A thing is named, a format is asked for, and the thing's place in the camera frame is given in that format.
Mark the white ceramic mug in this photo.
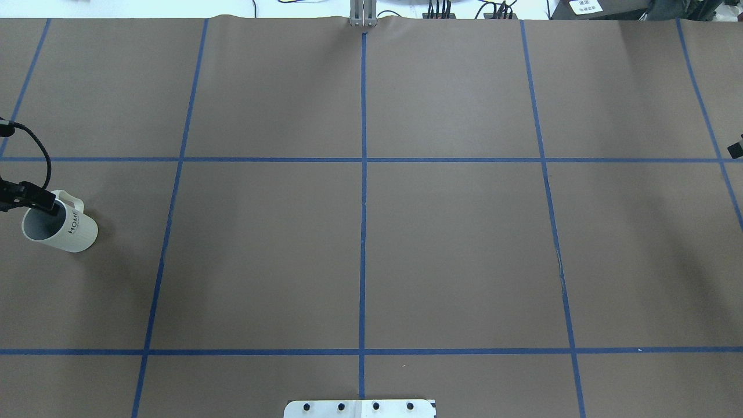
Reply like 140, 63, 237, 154
21, 190, 99, 253

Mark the black labelled box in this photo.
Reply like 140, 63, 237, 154
550, 1, 650, 20

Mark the brown paper table mat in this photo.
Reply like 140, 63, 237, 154
2, 16, 741, 417

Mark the black power strip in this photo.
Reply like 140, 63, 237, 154
490, 2, 517, 20
422, 0, 455, 20

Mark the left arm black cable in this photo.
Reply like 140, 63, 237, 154
0, 118, 53, 191

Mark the white metal base plate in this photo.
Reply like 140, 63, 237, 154
283, 399, 437, 417

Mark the aluminium frame post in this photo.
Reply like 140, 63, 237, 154
349, 0, 378, 27

